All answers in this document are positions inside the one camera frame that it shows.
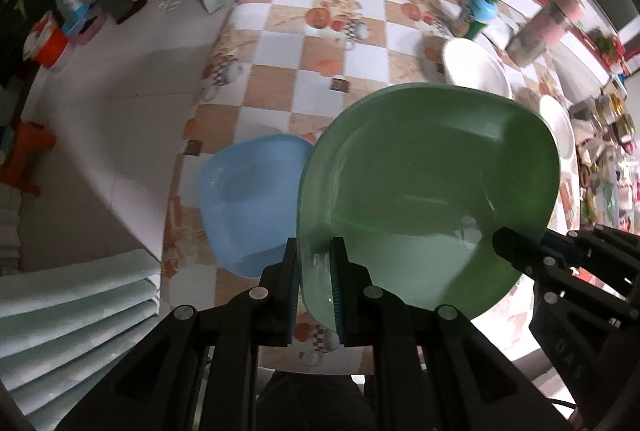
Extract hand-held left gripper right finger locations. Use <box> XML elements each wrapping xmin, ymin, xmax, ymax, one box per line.
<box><xmin>329</xmin><ymin>237</ymin><xmax>566</xmax><ymax>431</ymax></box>

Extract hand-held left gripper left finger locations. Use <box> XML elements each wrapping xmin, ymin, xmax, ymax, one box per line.
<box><xmin>55</xmin><ymin>238</ymin><xmax>299</xmax><ymax>431</ymax></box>

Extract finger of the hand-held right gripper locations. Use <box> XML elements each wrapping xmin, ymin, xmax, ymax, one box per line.
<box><xmin>542</xmin><ymin>225</ymin><xmax>640</xmax><ymax>292</ymax></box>
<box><xmin>494</xmin><ymin>227</ymin><xmax>626</xmax><ymax>312</ymax></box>

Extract blue bowl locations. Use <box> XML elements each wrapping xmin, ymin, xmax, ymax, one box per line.
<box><xmin>196</xmin><ymin>134</ymin><xmax>316</xmax><ymax>281</ymax></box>

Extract green plate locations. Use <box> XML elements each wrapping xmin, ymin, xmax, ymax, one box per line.
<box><xmin>296</xmin><ymin>82</ymin><xmax>561</xmax><ymax>334</ymax></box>

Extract white plate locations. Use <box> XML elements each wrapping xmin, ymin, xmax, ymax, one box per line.
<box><xmin>539</xmin><ymin>95</ymin><xmax>575</xmax><ymax>160</ymax></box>

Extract white bowl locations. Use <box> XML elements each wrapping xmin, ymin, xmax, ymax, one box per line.
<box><xmin>441</xmin><ymin>38</ymin><xmax>512</xmax><ymax>99</ymax></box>

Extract person's dark trousers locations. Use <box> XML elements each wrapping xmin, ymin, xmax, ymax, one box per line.
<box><xmin>257</xmin><ymin>371</ymin><xmax>376</xmax><ymax>431</ymax></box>

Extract red green potted plant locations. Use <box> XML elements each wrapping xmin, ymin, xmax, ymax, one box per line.
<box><xmin>592</xmin><ymin>28</ymin><xmax>628</xmax><ymax>66</ymax></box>

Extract pale green ribbed cover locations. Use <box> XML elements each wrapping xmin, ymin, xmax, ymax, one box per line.
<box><xmin>0</xmin><ymin>251</ymin><xmax>162</xmax><ymax>431</ymax></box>

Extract white folded cloth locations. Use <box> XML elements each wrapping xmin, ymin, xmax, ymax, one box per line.
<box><xmin>482</xmin><ymin>18</ymin><xmax>516</xmax><ymax>49</ymax></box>

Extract pink metal thermos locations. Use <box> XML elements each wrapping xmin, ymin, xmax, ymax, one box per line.
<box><xmin>505</xmin><ymin>0</ymin><xmax>586</xmax><ymax>68</ymax></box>

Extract green bottle with blue label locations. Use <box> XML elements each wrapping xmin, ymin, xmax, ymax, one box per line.
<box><xmin>452</xmin><ymin>0</ymin><xmax>502</xmax><ymax>39</ymax></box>

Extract red plastic stool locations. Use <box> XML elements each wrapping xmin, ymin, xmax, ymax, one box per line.
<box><xmin>0</xmin><ymin>121</ymin><xmax>57</xmax><ymax>196</ymax></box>

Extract orange bucket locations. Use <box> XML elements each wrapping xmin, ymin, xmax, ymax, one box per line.
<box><xmin>24</xmin><ymin>11</ymin><xmax>69</xmax><ymax>70</ymax></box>

